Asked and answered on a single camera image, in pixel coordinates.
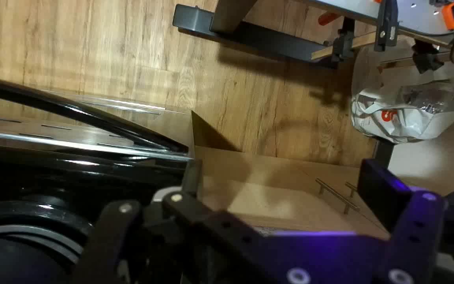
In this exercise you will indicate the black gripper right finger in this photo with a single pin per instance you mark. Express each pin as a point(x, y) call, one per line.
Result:
point(416, 231)

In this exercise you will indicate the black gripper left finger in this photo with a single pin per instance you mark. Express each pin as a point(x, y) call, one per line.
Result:
point(117, 238)

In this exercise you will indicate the black electric stove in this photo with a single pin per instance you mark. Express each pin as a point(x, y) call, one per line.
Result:
point(54, 174)

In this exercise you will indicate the white plastic bag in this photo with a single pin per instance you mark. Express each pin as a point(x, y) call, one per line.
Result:
point(416, 116)

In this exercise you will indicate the black clamp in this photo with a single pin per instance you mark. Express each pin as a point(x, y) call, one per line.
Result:
point(386, 25)
point(347, 40)

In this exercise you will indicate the grey stand platform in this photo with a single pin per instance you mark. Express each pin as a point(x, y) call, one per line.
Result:
point(421, 14)

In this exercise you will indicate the orange clamp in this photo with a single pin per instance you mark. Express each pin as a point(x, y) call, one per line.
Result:
point(328, 18)
point(451, 15)

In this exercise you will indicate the wooden stand leg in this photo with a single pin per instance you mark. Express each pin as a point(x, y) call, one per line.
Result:
point(232, 14)

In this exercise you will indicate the black metal stand frame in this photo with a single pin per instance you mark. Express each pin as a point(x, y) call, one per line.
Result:
point(268, 42)

